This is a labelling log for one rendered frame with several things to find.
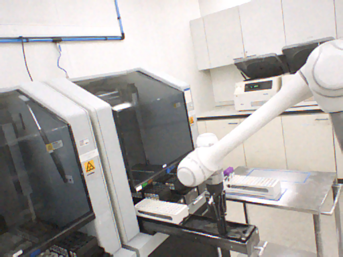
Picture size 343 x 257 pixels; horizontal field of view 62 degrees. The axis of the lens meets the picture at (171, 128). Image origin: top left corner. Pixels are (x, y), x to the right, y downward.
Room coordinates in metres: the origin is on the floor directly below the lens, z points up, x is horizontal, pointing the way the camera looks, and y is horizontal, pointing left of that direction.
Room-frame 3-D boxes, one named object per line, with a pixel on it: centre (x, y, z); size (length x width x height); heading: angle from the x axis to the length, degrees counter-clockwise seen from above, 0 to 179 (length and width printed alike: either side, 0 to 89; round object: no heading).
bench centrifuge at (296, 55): (3.25, -1.70, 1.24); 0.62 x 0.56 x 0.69; 142
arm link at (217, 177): (1.14, -0.14, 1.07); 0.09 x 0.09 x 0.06
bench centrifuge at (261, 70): (3.61, -1.24, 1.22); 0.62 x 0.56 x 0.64; 139
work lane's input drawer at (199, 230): (1.28, 0.00, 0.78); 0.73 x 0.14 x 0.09; 51
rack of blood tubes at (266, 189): (1.45, -0.36, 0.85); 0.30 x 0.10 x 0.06; 49
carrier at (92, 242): (1.13, 0.47, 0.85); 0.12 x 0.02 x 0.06; 141
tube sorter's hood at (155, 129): (1.77, 0.26, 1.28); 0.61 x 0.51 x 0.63; 141
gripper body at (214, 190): (1.14, -0.14, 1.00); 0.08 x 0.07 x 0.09; 141
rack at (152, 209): (1.39, 0.14, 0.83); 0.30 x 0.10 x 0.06; 51
